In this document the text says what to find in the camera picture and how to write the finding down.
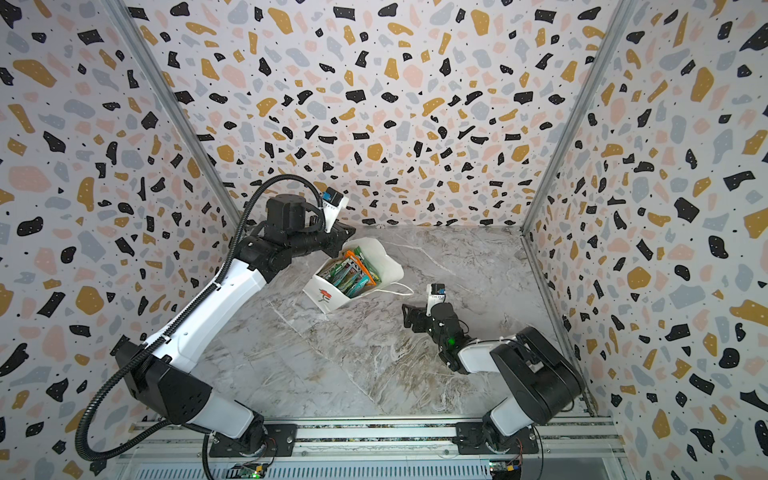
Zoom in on aluminium corner post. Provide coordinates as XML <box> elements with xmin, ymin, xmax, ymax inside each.
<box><xmin>102</xmin><ymin>0</ymin><xmax>241</xmax><ymax>223</ymax></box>
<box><xmin>520</xmin><ymin>0</ymin><xmax>638</xmax><ymax>235</ymax></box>

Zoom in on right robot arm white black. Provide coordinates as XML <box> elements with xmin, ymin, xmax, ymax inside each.
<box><xmin>402</xmin><ymin>302</ymin><xmax>585</xmax><ymax>453</ymax></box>

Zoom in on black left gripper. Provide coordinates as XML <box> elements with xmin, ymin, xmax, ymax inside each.
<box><xmin>291</xmin><ymin>216</ymin><xmax>358</xmax><ymax>260</ymax></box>

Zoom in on aluminium corner post left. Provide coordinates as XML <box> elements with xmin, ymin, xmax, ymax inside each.
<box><xmin>102</xmin><ymin>0</ymin><xmax>241</xmax><ymax>223</ymax></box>

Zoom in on green snack packets in bag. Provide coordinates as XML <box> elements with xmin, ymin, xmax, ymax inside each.
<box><xmin>318</xmin><ymin>246</ymin><xmax>382</xmax><ymax>299</ymax></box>

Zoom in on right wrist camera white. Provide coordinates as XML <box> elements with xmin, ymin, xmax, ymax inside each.
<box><xmin>426</xmin><ymin>283</ymin><xmax>446</xmax><ymax>316</ymax></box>

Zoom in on white paper bag floral print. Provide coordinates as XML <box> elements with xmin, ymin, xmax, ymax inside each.
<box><xmin>303</xmin><ymin>237</ymin><xmax>414</xmax><ymax>313</ymax></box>

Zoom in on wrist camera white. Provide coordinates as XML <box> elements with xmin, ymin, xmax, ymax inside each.
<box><xmin>426</xmin><ymin>283</ymin><xmax>446</xmax><ymax>316</ymax></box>
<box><xmin>322</xmin><ymin>187</ymin><xmax>349</xmax><ymax>233</ymax></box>

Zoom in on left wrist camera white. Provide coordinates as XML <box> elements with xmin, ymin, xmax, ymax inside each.
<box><xmin>322</xmin><ymin>187</ymin><xmax>349</xmax><ymax>233</ymax></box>

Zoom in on aluminium corner post right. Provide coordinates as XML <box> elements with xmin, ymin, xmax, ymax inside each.
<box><xmin>520</xmin><ymin>0</ymin><xmax>638</xmax><ymax>235</ymax></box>

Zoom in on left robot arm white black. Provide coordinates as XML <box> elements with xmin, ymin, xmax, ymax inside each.
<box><xmin>126</xmin><ymin>188</ymin><xmax>355</xmax><ymax>454</ymax></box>

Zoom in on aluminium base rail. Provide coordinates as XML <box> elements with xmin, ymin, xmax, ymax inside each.
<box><xmin>113</xmin><ymin>413</ymin><xmax>631</xmax><ymax>480</ymax></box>

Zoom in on black corrugated cable conduit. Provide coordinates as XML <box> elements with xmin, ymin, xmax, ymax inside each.
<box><xmin>74</xmin><ymin>173</ymin><xmax>328</xmax><ymax>463</ymax></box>

